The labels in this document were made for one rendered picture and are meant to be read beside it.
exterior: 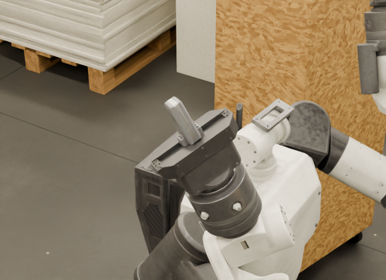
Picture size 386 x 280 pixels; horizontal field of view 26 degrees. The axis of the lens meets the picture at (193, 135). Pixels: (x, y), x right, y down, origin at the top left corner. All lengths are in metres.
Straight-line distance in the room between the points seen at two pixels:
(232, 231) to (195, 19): 3.41
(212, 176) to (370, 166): 0.66
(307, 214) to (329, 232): 1.69
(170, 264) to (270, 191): 0.24
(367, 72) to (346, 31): 1.17
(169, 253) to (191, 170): 0.32
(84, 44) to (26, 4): 0.40
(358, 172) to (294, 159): 0.18
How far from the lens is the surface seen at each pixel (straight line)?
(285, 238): 1.18
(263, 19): 2.75
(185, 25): 4.54
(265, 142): 1.44
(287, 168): 1.55
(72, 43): 4.51
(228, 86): 2.99
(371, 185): 1.72
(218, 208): 1.11
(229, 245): 1.17
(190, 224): 1.37
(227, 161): 1.10
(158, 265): 1.39
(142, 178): 1.56
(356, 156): 1.70
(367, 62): 1.62
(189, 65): 4.64
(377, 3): 1.61
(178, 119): 1.05
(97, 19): 4.30
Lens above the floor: 2.26
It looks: 33 degrees down
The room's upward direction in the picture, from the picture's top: straight up
